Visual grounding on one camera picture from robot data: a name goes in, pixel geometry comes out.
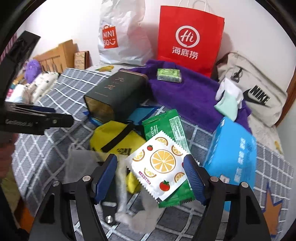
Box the black watch strap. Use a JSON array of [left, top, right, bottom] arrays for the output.
[[100, 180, 118, 227]]

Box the yellow Adidas pouch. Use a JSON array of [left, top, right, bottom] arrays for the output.
[[89, 120, 147, 194]]

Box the white fruit print packet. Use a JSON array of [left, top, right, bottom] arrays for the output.
[[125, 131, 188, 203]]

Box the grey mesh drawstring bag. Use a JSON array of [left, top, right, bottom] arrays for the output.
[[64, 147, 163, 233]]

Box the green wet wipes pack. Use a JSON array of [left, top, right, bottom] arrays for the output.
[[142, 109, 195, 208]]

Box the white and mint sock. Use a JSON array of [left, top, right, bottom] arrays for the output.
[[214, 77, 244, 121]]

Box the person's left hand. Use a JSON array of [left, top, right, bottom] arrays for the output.
[[0, 133, 18, 179]]

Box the white plush pillow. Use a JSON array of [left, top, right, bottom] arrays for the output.
[[23, 72, 59, 104]]

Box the blue tissue box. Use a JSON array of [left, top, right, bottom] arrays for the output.
[[203, 116, 258, 212]]

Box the purple plush toy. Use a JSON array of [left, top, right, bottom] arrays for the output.
[[24, 59, 42, 84]]

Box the small wooden plaque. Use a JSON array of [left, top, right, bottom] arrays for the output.
[[74, 51, 89, 70]]

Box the dark green tea tin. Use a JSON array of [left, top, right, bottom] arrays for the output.
[[84, 69, 148, 123]]

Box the purple fleece towel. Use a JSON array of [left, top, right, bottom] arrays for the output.
[[125, 59, 253, 134]]

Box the beige Nike backpack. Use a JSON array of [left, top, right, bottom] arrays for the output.
[[216, 51, 287, 127]]

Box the white Miniso plastic bag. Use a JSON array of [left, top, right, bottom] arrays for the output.
[[98, 0, 153, 66]]

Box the green tissue pack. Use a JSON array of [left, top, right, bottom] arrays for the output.
[[157, 68, 182, 83]]

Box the red Haidilao paper bag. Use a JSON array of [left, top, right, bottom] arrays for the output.
[[157, 6, 225, 77]]

